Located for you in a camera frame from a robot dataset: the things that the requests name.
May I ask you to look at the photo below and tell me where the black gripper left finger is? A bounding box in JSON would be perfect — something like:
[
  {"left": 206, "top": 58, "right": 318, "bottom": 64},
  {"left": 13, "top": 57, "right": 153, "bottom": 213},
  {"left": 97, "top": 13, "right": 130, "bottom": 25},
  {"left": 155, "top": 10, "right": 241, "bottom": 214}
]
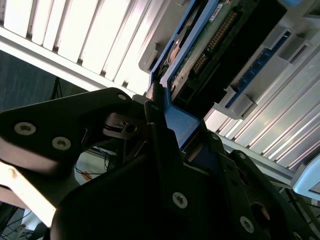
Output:
[{"left": 0, "top": 82, "right": 191, "bottom": 228}]

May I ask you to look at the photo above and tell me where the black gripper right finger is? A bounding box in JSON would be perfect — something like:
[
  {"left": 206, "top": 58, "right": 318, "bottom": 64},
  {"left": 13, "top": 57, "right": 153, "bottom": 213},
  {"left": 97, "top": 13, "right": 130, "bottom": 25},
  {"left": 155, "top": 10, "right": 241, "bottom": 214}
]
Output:
[{"left": 202, "top": 127, "right": 311, "bottom": 240}]

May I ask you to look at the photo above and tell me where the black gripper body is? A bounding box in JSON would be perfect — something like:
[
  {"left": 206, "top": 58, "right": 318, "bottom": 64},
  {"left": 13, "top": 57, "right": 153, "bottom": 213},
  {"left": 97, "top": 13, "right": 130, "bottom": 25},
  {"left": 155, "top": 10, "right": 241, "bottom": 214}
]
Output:
[{"left": 50, "top": 154, "right": 234, "bottom": 240}]

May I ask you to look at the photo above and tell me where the hard disk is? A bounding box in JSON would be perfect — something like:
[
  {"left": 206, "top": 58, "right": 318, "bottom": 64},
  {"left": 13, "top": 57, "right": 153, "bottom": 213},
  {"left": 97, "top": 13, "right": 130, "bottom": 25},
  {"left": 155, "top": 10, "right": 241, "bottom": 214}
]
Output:
[{"left": 147, "top": 0, "right": 303, "bottom": 173}]

